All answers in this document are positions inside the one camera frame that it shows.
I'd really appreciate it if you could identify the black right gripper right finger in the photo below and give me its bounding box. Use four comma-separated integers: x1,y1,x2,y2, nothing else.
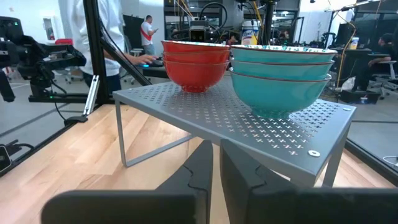
220,139,398,224

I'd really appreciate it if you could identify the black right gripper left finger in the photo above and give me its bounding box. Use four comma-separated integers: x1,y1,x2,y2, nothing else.
40,139,214,224

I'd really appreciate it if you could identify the person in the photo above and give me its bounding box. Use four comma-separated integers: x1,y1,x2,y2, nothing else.
66,0,159,94
353,32,398,93
139,14,160,57

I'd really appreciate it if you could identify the person's hand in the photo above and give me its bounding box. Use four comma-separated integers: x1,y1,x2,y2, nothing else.
132,54,159,65

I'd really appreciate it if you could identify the black desk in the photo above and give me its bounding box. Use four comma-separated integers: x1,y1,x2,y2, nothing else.
136,63,171,79

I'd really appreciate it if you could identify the white wipes canister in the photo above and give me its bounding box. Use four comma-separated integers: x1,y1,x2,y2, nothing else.
240,20,261,46

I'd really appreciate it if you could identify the black vertical pole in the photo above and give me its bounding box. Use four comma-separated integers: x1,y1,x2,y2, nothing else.
262,0,278,46

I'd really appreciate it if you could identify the grey perforated metal shelf riser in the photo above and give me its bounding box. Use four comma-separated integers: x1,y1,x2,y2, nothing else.
112,73,358,189

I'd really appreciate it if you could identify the white light bar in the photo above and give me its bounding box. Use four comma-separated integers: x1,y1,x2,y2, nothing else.
82,74,101,116

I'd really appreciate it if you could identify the black floor box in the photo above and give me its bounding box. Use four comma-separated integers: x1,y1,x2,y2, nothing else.
338,89,382,105

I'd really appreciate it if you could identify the white office chair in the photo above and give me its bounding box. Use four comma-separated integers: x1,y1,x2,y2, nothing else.
369,60,398,98

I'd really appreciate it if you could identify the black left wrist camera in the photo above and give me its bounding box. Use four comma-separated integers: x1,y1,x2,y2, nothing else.
188,24,208,43

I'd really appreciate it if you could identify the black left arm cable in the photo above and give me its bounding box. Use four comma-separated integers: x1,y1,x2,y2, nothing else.
198,2,228,32

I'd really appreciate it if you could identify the yellow cable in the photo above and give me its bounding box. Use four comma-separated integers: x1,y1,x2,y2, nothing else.
335,12,358,88

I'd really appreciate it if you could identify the small black camera box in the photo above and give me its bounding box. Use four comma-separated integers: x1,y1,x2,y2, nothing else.
0,144,13,174

